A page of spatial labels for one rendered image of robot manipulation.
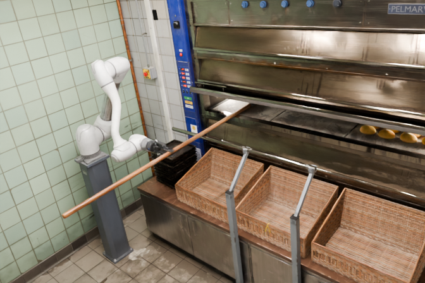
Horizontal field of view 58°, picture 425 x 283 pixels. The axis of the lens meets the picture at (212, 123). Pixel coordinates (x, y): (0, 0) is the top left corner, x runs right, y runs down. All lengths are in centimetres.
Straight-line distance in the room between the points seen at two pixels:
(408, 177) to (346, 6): 107
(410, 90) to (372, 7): 50
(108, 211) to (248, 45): 179
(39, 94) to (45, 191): 83
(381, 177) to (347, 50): 82
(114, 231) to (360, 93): 229
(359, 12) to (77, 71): 228
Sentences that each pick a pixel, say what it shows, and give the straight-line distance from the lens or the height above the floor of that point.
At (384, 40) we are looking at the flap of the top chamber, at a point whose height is 184.
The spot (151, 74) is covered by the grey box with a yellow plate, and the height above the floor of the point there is 146.
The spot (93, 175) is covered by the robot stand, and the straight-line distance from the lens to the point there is 317.
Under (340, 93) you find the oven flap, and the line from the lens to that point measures 246.
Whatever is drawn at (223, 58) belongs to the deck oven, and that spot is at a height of 165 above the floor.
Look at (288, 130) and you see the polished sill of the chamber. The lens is 276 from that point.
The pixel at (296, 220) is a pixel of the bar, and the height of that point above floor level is 94.
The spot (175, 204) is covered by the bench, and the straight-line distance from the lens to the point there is 313.
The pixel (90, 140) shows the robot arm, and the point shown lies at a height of 118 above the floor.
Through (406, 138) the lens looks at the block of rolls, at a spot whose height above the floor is 121.
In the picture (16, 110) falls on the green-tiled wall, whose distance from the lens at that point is 329.
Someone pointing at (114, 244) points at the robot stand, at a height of 18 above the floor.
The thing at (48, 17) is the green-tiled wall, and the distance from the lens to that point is 335.
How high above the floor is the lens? 237
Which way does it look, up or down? 24 degrees down
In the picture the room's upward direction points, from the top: 7 degrees counter-clockwise
